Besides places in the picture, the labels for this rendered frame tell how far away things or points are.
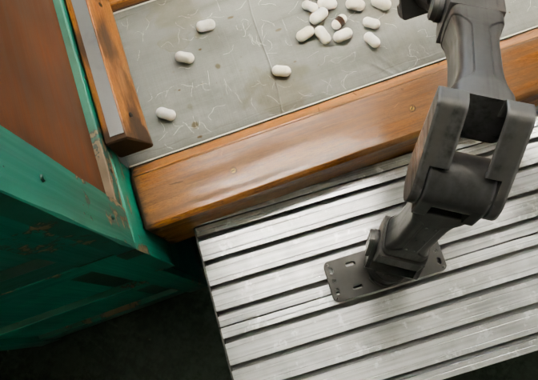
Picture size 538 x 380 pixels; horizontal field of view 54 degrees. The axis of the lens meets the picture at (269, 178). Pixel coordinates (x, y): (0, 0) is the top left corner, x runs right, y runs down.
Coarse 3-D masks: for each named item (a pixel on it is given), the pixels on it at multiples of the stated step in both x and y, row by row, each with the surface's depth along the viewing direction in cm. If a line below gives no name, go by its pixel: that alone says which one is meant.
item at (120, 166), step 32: (128, 192) 82; (128, 256) 78; (160, 256) 90; (192, 256) 146; (32, 288) 78; (64, 288) 93; (96, 288) 104; (128, 288) 110; (160, 288) 136; (192, 288) 147; (0, 320) 101; (32, 320) 110; (64, 320) 131; (96, 320) 143
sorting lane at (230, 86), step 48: (192, 0) 97; (240, 0) 97; (288, 0) 96; (336, 0) 96; (528, 0) 94; (144, 48) 95; (192, 48) 94; (240, 48) 94; (288, 48) 94; (336, 48) 93; (384, 48) 93; (432, 48) 92; (144, 96) 92; (192, 96) 92; (240, 96) 92; (288, 96) 91; (336, 96) 91; (192, 144) 90
